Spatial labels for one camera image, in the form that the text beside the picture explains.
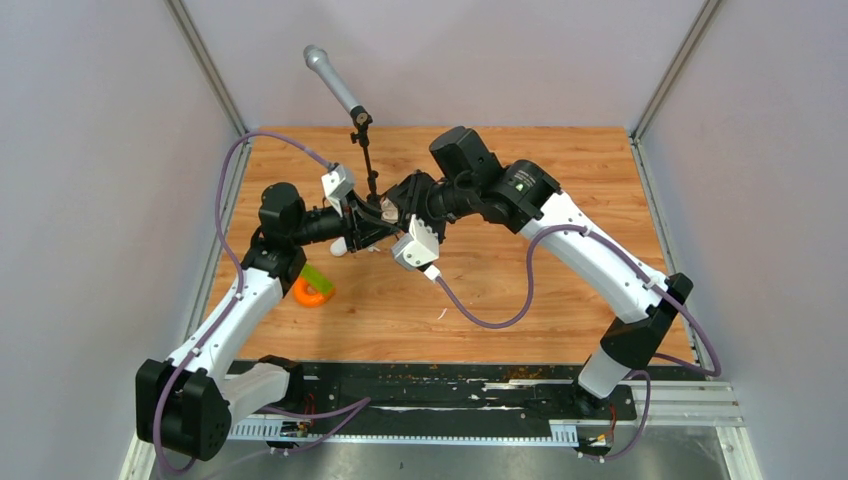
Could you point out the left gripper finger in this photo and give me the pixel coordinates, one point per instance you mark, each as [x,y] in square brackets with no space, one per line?
[369,209]
[369,233]

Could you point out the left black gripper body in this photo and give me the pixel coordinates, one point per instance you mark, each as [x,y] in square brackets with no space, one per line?
[351,220]

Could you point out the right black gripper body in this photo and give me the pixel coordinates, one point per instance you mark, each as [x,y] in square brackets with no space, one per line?
[429,201]

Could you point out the small beige charging case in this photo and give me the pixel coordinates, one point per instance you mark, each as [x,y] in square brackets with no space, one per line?
[389,211]

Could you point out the white earbud charging case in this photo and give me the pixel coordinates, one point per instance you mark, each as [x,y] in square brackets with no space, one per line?
[339,247]

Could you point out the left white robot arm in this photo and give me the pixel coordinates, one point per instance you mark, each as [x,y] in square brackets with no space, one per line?
[187,403]

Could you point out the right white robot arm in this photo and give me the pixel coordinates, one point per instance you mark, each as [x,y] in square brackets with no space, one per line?
[528,201]

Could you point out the green block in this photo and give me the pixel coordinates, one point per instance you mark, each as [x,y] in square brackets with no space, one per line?
[316,280]

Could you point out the black tripod microphone stand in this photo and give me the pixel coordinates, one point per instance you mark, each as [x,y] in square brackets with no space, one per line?
[362,120]

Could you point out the grey microphone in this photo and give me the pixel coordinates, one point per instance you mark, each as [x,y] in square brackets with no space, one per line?
[317,60]

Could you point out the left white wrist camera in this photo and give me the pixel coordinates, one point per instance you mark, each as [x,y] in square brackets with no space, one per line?
[337,183]

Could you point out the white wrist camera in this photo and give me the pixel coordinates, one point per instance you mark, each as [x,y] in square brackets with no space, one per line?
[418,249]
[337,183]

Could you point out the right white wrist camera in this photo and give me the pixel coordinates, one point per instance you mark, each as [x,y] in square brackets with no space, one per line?
[418,249]

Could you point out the orange ring toy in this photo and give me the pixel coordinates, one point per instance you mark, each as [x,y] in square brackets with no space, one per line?
[307,296]

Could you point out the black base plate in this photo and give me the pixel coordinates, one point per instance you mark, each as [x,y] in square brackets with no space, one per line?
[459,401]

